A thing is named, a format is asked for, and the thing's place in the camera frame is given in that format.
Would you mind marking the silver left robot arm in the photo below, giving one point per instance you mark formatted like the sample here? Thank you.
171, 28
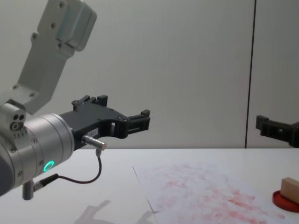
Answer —
39, 70

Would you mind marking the round red ink pad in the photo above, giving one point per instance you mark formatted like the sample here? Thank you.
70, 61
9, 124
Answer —
280, 201

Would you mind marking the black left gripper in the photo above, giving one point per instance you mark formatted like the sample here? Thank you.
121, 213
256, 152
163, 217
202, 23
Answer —
88, 121

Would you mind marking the white paper with red stains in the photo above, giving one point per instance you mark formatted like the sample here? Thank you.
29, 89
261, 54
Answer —
210, 193

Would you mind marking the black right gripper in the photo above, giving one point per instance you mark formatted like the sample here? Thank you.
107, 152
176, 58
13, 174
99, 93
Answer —
295, 136

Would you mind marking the wooden stamp block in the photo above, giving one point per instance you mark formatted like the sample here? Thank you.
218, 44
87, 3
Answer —
290, 187

